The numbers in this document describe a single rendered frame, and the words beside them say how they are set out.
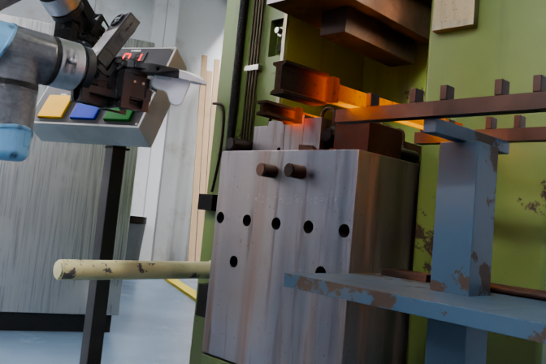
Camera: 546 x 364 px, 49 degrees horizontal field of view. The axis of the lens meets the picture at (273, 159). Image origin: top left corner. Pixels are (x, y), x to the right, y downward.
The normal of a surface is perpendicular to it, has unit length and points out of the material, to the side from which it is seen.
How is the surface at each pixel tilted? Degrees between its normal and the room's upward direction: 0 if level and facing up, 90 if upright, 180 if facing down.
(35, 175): 90
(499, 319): 90
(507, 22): 90
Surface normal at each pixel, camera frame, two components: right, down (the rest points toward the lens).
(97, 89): 0.72, 0.00
